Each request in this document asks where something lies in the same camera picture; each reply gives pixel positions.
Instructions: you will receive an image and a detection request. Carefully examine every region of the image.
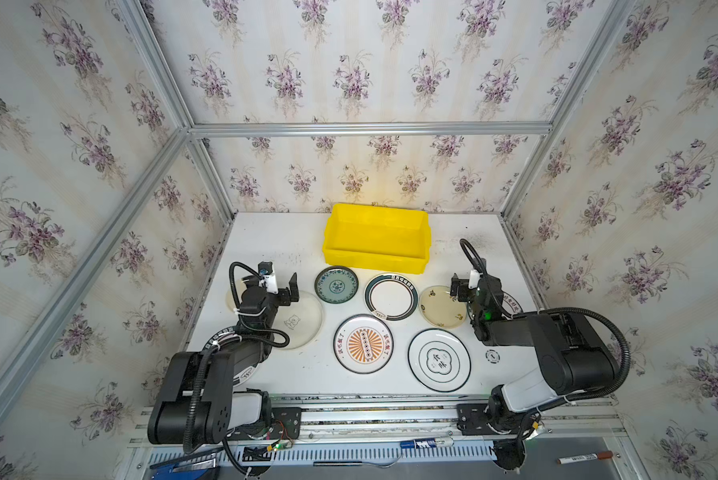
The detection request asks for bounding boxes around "cream floral plate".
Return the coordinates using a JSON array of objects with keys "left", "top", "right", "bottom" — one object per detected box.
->
[{"left": 419, "top": 285, "right": 468, "bottom": 329}]

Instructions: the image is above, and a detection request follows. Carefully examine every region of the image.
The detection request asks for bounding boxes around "white plate teal lettered rim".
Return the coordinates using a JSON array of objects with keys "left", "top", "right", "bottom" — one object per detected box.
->
[{"left": 502, "top": 292, "right": 524, "bottom": 316}]

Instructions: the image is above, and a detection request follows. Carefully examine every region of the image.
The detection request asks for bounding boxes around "white plate black cloud outline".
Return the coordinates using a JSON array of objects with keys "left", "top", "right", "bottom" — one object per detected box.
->
[{"left": 407, "top": 328, "right": 472, "bottom": 393}]

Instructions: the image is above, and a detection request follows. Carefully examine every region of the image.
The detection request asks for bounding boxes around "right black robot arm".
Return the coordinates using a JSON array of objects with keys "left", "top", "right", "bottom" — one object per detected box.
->
[{"left": 450, "top": 271, "right": 631, "bottom": 434}]

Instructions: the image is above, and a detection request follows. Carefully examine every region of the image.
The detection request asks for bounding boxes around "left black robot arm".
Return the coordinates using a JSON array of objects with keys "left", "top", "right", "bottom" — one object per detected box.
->
[{"left": 147, "top": 272, "right": 300, "bottom": 453}]

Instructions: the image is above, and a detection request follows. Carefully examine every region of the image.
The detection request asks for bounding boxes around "yellow plastic bin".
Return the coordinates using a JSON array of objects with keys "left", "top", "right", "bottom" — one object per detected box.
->
[{"left": 322, "top": 203, "right": 432, "bottom": 275}]

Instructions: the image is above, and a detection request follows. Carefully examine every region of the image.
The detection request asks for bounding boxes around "plain white large plate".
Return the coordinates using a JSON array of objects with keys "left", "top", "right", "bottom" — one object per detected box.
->
[{"left": 273, "top": 292, "right": 324, "bottom": 350}]

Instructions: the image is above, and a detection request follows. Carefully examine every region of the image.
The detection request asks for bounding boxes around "small green patterned plate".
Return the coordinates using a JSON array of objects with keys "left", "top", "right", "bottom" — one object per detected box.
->
[{"left": 314, "top": 266, "right": 359, "bottom": 305}]

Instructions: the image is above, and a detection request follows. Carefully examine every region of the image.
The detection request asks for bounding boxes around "small cream plate dark spot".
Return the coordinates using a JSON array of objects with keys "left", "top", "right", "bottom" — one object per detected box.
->
[{"left": 225, "top": 279, "right": 247, "bottom": 313}]

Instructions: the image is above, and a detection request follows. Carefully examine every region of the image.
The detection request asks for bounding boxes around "white plate dark green rim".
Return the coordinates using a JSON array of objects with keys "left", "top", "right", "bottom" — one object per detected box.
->
[{"left": 364, "top": 273, "right": 420, "bottom": 321}]

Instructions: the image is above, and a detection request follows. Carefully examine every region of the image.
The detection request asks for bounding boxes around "white plate orange sunburst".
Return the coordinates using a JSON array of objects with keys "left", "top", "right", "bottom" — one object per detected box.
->
[{"left": 333, "top": 314, "right": 395, "bottom": 375}]

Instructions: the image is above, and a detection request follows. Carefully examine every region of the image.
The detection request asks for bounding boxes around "white plate teal red rim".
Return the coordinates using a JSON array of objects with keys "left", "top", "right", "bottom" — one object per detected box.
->
[{"left": 202, "top": 327, "right": 261, "bottom": 387}]

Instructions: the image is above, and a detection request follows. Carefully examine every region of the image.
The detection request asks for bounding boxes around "blue white marker pen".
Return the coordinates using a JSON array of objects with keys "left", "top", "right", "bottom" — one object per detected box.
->
[{"left": 400, "top": 437, "right": 454, "bottom": 450}]

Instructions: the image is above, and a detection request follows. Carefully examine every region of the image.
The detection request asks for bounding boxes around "red white marker pen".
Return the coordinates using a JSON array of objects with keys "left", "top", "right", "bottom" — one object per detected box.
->
[{"left": 557, "top": 450, "right": 615, "bottom": 465}]

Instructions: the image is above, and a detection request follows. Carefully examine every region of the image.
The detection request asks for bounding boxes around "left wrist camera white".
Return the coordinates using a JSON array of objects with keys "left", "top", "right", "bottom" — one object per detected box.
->
[{"left": 258, "top": 261, "right": 279, "bottom": 294}]

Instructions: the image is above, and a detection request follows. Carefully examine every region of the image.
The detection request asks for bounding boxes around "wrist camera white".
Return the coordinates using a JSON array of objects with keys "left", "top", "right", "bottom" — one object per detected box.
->
[
  {"left": 468, "top": 269, "right": 482, "bottom": 290},
  {"left": 258, "top": 261, "right": 279, "bottom": 294}
]

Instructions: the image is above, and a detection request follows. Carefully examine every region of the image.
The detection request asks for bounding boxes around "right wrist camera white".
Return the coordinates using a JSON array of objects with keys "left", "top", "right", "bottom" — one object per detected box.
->
[{"left": 468, "top": 269, "right": 482, "bottom": 290}]

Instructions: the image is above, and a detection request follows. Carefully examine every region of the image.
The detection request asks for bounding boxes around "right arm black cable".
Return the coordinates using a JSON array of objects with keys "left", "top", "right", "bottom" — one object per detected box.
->
[{"left": 459, "top": 238, "right": 633, "bottom": 403}]

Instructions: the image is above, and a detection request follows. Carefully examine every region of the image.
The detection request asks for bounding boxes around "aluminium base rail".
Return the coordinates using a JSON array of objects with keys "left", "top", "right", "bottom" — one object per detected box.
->
[{"left": 125, "top": 397, "right": 628, "bottom": 465}]

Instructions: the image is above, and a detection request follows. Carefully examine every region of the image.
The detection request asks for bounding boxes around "aluminium cage frame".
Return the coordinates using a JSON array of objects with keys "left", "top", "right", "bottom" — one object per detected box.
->
[{"left": 0, "top": 1, "right": 634, "bottom": 424}]

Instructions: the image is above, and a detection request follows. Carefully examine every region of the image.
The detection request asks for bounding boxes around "blue tool under rail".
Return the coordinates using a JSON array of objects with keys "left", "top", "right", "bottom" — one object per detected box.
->
[{"left": 145, "top": 447, "right": 221, "bottom": 480}]

